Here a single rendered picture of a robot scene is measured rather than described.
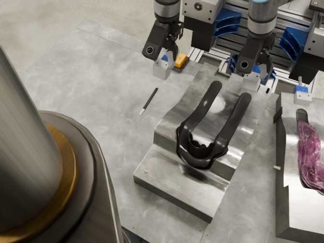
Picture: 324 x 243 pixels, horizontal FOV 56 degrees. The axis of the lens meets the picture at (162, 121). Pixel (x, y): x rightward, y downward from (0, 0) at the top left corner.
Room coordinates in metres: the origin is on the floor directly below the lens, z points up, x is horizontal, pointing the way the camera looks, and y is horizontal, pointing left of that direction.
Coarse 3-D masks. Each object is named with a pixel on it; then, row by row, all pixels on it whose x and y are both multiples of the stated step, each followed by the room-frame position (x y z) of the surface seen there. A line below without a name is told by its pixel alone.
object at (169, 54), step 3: (168, 51) 0.72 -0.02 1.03; (171, 51) 0.71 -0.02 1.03; (168, 54) 0.72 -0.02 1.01; (171, 54) 0.71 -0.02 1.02; (177, 54) 0.75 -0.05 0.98; (168, 57) 0.72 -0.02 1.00; (171, 57) 0.71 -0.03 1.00; (168, 60) 0.72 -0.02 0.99; (171, 60) 0.71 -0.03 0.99; (168, 63) 0.72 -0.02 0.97; (171, 63) 0.71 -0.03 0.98; (174, 63) 0.71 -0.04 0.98; (168, 66) 0.72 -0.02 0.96; (171, 66) 0.71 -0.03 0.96
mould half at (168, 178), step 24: (192, 96) 0.65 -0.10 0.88; (216, 96) 0.65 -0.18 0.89; (264, 96) 0.65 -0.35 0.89; (168, 120) 0.52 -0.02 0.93; (216, 120) 0.55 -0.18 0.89; (168, 144) 0.46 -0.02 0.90; (240, 144) 0.45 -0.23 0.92; (168, 168) 0.39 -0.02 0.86; (192, 168) 0.40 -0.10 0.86; (216, 168) 0.38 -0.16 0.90; (168, 192) 0.32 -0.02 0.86; (192, 192) 0.32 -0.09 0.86; (216, 192) 0.32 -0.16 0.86
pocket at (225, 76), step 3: (216, 72) 0.77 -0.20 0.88; (219, 72) 0.78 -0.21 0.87; (222, 72) 0.78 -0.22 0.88; (216, 75) 0.77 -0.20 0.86; (219, 75) 0.77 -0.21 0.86; (222, 75) 0.77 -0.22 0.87; (225, 75) 0.77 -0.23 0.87; (228, 75) 0.76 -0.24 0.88; (222, 78) 0.76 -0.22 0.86; (225, 78) 0.76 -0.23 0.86; (228, 78) 0.76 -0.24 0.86
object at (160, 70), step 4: (164, 56) 0.78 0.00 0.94; (156, 60) 0.75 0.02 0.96; (160, 60) 0.75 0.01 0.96; (164, 60) 0.76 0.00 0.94; (156, 64) 0.73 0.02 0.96; (160, 64) 0.73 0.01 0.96; (164, 64) 0.73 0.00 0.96; (156, 68) 0.72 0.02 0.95; (160, 68) 0.71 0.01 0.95; (164, 68) 0.71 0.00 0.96; (168, 68) 0.72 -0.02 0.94; (156, 72) 0.72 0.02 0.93; (160, 72) 0.71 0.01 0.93; (164, 72) 0.71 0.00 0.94; (168, 72) 0.72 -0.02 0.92; (156, 76) 0.72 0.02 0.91; (160, 76) 0.71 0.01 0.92; (164, 76) 0.70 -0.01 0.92; (168, 76) 0.72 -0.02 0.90; (164, 80) 0.70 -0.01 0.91
